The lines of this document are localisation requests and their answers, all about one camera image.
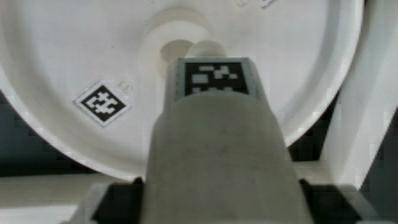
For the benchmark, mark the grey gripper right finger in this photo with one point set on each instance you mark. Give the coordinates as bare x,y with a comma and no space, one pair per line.
339,204

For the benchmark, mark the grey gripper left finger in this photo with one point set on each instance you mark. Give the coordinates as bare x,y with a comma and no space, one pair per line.
111,205

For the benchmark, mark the white fence bar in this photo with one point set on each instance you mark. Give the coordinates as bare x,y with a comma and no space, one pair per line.
47,196
369,98

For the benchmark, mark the white front fence bar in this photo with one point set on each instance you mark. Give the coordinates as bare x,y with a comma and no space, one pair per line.
47,196

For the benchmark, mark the white round table top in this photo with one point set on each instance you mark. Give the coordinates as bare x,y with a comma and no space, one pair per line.
85,52

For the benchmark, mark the white cylindrical table leg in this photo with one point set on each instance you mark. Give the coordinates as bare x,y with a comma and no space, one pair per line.
218,124

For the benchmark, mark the white right fence bar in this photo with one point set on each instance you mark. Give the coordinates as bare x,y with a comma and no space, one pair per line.
369,98

